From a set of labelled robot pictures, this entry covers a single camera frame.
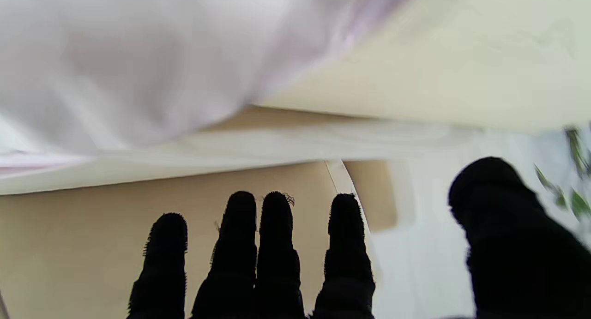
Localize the small green plant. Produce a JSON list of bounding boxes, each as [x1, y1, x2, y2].
[[533, 125, 591, 223]]

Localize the pink backpack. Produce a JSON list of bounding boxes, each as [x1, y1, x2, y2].
[[0, 0, 416, 179]]

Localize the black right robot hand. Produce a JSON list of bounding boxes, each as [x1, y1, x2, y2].
[[127, 156, 591, 319]]

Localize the beige sofa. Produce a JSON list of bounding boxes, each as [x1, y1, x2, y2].
[[0, 104, 400, 319]]

